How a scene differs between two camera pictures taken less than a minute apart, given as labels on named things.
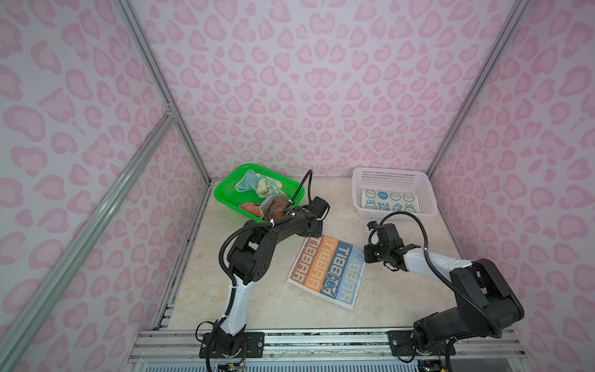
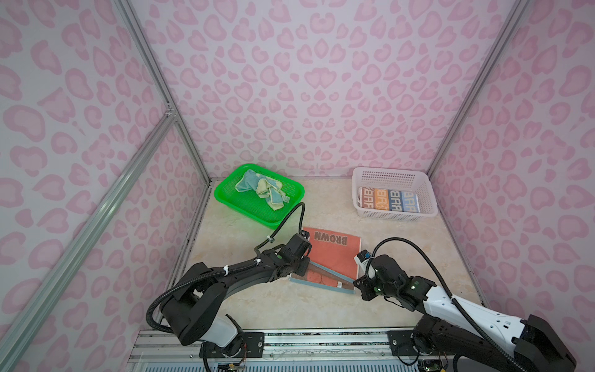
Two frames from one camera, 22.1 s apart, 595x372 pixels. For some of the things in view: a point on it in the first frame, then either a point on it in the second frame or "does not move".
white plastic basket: x=378 y=192 does not move
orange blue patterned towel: x=329 y=267 to x=376 y=198
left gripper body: x=318 y=232 to x=300 y=267
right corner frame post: x=517 y=10 does not move
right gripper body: x=374 y=253 to x=369 y=289
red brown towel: x=269 y=208 to x=334 y=261
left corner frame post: x=129 y=16 does not move
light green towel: x=263 y=185 does not move
